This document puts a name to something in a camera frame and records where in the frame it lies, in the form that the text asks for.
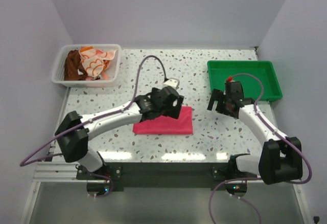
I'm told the pink microfibre towel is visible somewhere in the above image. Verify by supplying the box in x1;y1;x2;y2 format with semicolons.
132;106;193;135

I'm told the brown towel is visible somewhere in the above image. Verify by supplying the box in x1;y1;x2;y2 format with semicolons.
64;50;87;81

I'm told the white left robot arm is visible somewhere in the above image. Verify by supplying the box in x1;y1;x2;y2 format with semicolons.
55;86;184;180

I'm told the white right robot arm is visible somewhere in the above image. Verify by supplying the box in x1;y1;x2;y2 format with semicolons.
207;81;303;185

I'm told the green plastic tray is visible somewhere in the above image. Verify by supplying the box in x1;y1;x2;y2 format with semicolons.
207;60;283;102

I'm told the orange patterned cream towel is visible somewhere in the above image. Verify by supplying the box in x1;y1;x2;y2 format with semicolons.
78;46;118;81

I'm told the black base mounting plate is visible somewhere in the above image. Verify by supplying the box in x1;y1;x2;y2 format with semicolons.
76;162;256;193

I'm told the white plastic laundry basket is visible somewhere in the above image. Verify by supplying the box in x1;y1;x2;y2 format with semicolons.
52;44;122;87

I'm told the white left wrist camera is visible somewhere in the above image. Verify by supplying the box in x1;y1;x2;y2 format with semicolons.
162;78;180;89

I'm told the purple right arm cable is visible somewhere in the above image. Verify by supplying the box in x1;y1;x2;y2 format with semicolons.
208;73;313;224

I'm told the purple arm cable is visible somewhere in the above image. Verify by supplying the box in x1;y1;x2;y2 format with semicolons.
208;73;313;224
19;55;179;198

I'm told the aluminium rail frame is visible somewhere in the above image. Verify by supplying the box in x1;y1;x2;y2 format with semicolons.
19;142;310;224

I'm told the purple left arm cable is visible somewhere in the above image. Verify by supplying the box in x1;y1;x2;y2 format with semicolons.
19;55;179;198

